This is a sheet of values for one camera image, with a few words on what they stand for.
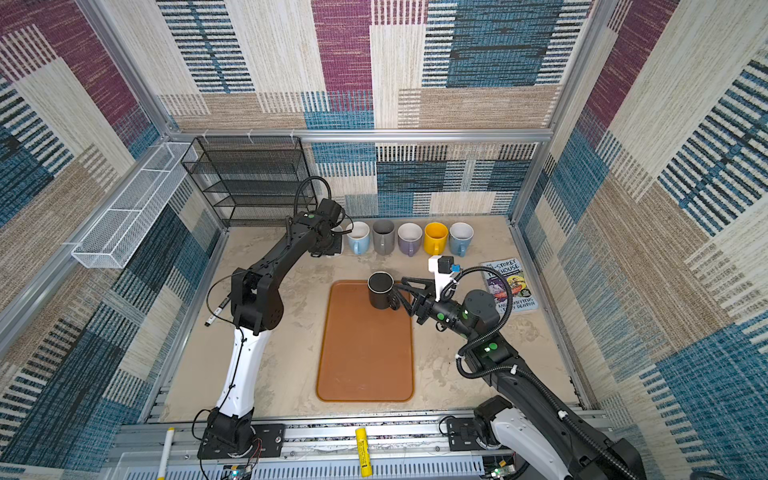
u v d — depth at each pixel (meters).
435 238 1.04
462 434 0.73
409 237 1.08
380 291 0.89
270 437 0.73
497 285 0.99
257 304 0.63
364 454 0.70
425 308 0.61
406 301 0.66
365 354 0.87
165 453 0.71
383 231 1.02
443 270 0.60
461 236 1.04
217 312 0.96
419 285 0.68
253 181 1.10
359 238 1.02
